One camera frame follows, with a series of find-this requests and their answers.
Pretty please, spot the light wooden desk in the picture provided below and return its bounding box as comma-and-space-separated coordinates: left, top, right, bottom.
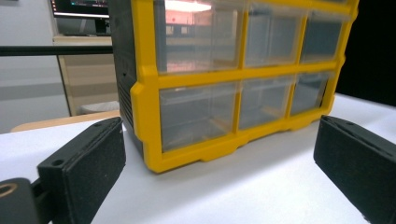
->
52, 34, 120, 117

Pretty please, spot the light wooden board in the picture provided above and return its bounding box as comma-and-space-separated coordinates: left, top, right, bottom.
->
10, 109, 121, 133

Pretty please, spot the grid of clear drawers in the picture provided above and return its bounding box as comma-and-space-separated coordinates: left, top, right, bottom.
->
153, 0, 351, 153

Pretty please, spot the black metal frame bar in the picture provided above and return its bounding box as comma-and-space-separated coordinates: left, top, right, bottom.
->
0, 45, 114, 57

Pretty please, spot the computer monitor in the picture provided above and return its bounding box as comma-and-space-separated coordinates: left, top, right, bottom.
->
49, 0, 112, 35

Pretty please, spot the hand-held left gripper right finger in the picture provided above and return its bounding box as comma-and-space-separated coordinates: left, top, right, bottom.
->
313, 115, 396, 224

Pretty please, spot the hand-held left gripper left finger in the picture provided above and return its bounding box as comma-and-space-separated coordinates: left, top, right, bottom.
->
36, 117, 127, 224

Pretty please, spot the yellow and black drawer organizer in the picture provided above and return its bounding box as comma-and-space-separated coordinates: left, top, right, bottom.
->
107, 0, 361, 175

